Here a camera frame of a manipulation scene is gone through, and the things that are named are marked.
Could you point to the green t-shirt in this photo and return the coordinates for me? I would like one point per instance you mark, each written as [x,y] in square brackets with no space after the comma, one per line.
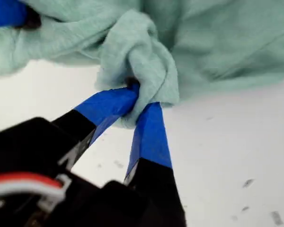
[203,47]

